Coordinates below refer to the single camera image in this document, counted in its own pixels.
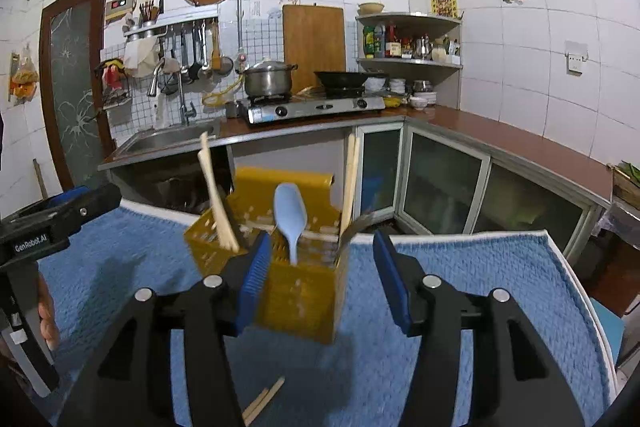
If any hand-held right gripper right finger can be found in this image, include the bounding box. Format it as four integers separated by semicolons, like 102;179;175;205
374;228;586;427

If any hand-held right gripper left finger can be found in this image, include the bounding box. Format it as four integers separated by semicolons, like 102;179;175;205
57;232;273;427

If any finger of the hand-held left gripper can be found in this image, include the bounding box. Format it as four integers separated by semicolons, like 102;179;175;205
0;184;122;245
22;186;92;214

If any yellow plastic utensil holder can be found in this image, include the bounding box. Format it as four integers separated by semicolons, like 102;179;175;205
184;167;351;345

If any wooden chopstick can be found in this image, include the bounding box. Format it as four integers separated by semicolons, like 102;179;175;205
242;376;286;423
199;132;236;253
243;384;281;427
349;134;360;228
342;137;354;231
202;147;241;254

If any light blue plastic spoon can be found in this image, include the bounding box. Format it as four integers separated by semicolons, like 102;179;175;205
273;183;308;266

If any person's left hand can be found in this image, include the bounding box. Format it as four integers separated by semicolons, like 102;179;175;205
37;274;61;353

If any blue textured mat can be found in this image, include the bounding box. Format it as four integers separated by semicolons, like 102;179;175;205
37;199;618;427

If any brown framed glass door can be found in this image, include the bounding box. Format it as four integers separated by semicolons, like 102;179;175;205
39;0;113;192

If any steel sink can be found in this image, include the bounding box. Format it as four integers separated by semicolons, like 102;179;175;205
112;119;223;158

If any kitchen counter cabinet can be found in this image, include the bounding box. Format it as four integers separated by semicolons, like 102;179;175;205
100;114;612;268

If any yellow hanging bag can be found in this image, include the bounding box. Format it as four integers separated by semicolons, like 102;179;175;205
10;49;40;104

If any red bag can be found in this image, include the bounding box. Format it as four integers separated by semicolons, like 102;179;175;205
97;59;126;90

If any steel faucet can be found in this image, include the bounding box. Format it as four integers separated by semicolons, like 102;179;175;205
147;59;197;126

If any white hanging cloth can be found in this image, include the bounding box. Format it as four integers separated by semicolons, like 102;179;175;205
122;39;161;78

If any steel ladle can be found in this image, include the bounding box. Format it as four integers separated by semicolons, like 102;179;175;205
187;23;203;80

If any steel gas stove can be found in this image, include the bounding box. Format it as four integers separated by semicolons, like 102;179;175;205
236;94;387;125

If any stack of white bowls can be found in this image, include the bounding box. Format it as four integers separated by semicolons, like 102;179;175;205
362;77;437;110

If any beige electrical box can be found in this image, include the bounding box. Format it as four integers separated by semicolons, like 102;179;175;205
105;0;137;24

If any steel cooking pot with lid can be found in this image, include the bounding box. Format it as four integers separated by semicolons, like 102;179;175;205
242;59;299;98

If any black wok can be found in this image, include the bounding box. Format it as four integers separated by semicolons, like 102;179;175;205
314;70;388;98

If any wooden cutting board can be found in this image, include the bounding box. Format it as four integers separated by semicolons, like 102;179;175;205
282;4;347;95

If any red capped bottle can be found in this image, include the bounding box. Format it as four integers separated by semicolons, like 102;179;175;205
386;23;403;58

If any box of vegetables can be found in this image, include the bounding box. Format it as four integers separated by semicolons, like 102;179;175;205
610;162;640;210

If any wire wall basket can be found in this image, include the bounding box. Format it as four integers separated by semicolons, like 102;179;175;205
102;89;133;112

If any yellow hose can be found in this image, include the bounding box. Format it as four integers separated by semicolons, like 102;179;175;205
201;72;246;108

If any steel wall rack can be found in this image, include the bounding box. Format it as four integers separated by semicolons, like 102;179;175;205
123;12;221;42

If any corner wall shelf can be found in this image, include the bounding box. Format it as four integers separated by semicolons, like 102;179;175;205
355;12;463;88

